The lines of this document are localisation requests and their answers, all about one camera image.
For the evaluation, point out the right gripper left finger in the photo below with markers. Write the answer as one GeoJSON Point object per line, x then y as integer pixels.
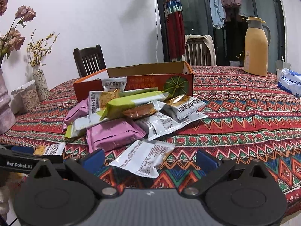
{"type": "Point", "coordinates": [84, 169]}

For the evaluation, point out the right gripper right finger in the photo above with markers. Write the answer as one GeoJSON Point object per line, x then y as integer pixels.
{"type": "Point", "coordinates": [215, 170]}

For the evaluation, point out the oat crisp pack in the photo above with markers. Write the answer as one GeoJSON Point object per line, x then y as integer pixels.
{"type": "Point", "coordinates": [111, 84]}
{"type": "Point", "coordinates": [51, 149]}
{"type": "Point", "coordinates": [182, 106]}
{"type": "Point", "coordinates": [97, 100]}

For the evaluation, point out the pink snack pack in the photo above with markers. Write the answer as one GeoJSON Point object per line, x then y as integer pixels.
{"type": "Point", "coordinates": [113, 134]}
{"type": "Point", "coordinates": [80, 110]}

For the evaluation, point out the white snack pack label up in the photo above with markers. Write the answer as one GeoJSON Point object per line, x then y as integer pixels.
{"type": "Point", "coordinates": [143, 157]}

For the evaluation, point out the long green snack bar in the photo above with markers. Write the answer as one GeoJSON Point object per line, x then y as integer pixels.
{"type": "Point", "coordinates": [115, 107]}

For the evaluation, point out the small orange snack pack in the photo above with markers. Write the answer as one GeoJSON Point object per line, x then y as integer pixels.
{"type": "Point", "coordinates": [140, 111]}

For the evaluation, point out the white grey snack pack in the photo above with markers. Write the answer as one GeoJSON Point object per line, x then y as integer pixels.
{"type": "Point", "coordinates": [159, 124]}

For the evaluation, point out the patterned red tablecloth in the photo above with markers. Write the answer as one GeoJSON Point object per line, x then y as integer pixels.
{"type": "Point", "coordinates": [248, 117]}

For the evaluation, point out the clear food storage jar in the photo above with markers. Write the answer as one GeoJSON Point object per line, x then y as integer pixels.
{"type": "Point", "coordinates": [26, 97]}

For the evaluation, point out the oat crisp pack on pile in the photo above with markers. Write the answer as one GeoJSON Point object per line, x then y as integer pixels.
{"type": "Point", "coordinates": [97, 100]}

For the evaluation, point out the oat crisp pack against box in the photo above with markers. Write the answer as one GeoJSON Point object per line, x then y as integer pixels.
{"type": "Point", "coordinates": [111, 84]}

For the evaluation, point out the orange pumpkin cardboard box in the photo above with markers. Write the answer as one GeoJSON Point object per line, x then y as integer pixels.
{"type": "Point", "coordinates": [174, 77]}

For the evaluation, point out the dark wooden chair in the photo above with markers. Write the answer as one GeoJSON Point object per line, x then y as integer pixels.
{"type": "Point", "coordinates": [89, 60]}

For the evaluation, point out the floral vase yellow twigs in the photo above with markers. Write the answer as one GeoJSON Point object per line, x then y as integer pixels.
{"type": "Point", "coordinates": [37, 50]}

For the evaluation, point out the white blue tissue pack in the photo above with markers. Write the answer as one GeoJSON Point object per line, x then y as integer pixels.
{"type": "Point", "coordinates": [290, 81]}

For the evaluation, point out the chair with beige cloth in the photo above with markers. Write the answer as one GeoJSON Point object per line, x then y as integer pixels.
{"type": "Point", "coordinates": [200, 50]}

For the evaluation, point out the drinking glass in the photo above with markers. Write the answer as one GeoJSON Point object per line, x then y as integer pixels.
{"type": "Point", "coordinates": [280, 65]}

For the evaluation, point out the pink vase with roses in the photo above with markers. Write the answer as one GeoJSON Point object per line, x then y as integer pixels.
{"type": "Point", "coordinates": [17, 17]}

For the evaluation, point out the orange thermos jug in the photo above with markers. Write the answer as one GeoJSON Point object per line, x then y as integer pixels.
{"type": "Point", "coordinates": [256, 44]}

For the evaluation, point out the hanging blue shirt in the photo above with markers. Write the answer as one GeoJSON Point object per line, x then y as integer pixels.
{"type": "Point", "coordinates": [217, 14]}

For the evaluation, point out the red tassel hanging decoration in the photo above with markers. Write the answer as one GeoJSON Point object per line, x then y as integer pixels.
{"type": "Point", "coordinates": [173, 11]}

